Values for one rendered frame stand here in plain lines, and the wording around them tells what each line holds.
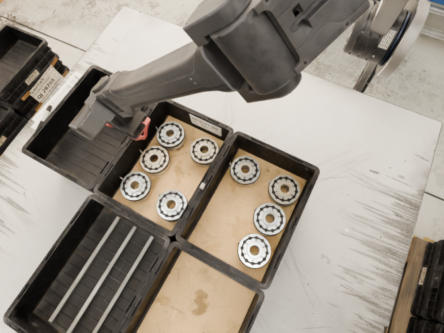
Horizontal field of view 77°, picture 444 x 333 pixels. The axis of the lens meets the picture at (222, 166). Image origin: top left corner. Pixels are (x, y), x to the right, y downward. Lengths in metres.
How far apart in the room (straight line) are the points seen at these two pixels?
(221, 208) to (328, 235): 0.41
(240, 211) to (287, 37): 0.73
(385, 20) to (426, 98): 1.69
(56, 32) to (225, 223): 2.38
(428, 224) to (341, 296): 1.14
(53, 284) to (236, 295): 0.57
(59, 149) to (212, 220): 0.63
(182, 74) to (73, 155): 0.86
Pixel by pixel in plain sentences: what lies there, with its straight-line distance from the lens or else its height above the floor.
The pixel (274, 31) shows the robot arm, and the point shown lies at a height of 1.57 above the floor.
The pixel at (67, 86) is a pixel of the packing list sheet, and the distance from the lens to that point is 1.52.
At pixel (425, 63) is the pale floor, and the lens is 2.72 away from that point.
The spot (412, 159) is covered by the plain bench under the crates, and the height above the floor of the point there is 0.70.
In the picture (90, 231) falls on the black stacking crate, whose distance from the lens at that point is 1.05.
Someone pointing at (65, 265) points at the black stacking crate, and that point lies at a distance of 1.07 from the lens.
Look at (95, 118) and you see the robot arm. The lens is 0.64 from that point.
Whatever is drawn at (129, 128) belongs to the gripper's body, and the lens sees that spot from 0.73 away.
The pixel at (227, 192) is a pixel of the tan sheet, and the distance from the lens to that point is 0.96.
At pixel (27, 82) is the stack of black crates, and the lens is 1.93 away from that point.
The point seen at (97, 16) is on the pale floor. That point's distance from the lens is 2.90.
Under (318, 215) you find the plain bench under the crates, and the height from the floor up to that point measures 0.70.
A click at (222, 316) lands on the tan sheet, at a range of 0.94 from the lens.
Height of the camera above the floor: 1.76
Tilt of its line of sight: 70 degrees down
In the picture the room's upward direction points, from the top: 5 degrees counter-clockwise
